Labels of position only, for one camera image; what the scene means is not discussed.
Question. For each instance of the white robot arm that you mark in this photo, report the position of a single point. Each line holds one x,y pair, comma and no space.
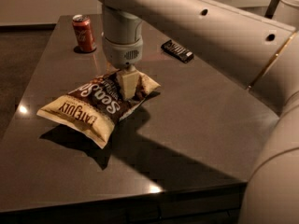
262,56

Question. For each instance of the brown and cream chip bag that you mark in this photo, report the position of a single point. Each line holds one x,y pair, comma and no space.
97,106

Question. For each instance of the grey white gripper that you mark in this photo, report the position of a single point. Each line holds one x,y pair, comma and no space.
121,54

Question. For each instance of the black candy bar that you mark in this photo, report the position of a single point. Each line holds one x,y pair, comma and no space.
177,51

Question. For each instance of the dark panel behind robot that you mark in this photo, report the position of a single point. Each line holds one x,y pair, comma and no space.
271,9

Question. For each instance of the red soda can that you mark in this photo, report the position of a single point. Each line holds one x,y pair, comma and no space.
84,33

